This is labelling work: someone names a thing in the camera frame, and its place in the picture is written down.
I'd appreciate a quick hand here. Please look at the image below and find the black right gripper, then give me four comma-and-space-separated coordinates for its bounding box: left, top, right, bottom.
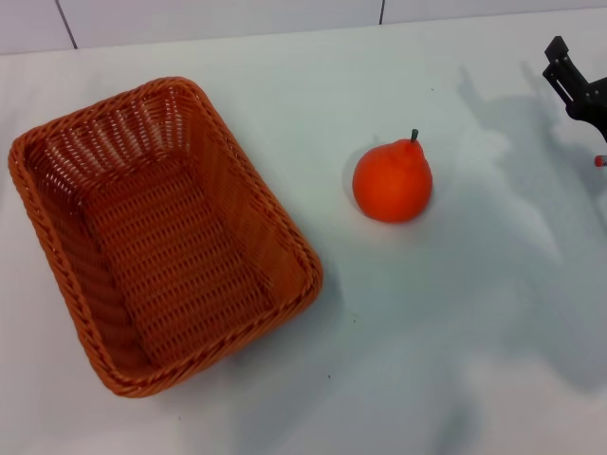
542, 35, 607, 142

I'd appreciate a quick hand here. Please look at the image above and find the orange toy pear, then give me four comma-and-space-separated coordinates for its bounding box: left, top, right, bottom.
351, 128, 433, 224

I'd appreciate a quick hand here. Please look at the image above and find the orange woven rectangular basket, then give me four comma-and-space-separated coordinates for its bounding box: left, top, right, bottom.
7, 76, 324, 399

